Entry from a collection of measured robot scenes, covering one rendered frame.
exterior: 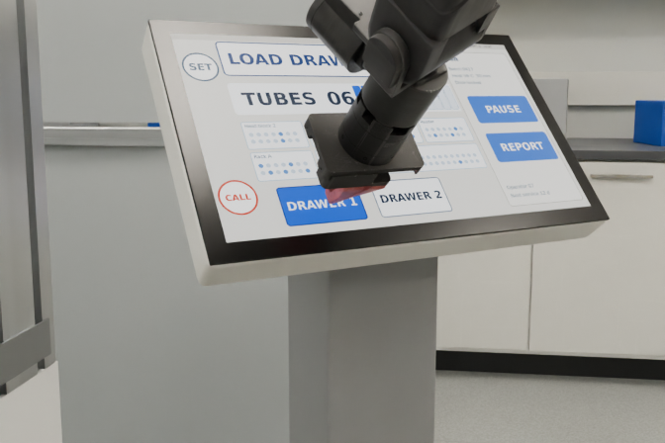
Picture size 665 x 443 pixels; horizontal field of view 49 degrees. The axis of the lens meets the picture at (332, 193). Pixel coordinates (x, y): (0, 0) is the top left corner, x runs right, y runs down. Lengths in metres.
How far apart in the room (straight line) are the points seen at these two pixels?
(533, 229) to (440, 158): 0.14
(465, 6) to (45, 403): 0.37
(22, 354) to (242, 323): 1.20
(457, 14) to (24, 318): 0.33
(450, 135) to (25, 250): 0.57
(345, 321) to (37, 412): 0.47
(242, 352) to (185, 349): 0.13
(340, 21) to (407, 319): 0.45
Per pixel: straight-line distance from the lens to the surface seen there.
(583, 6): 3.60
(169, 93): 0.80
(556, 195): 0.94
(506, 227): 0.86
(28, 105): 0.48
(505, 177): 0.91
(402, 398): 0.98
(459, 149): 0.90
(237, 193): 0.74
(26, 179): 0.48
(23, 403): 0.50
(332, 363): 0.90
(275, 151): 0.78
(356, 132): 0.64
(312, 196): 0.76
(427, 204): 0.82
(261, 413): 1.73
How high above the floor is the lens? 1.12
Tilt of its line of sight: 8 degrees down
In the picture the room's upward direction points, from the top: straight up
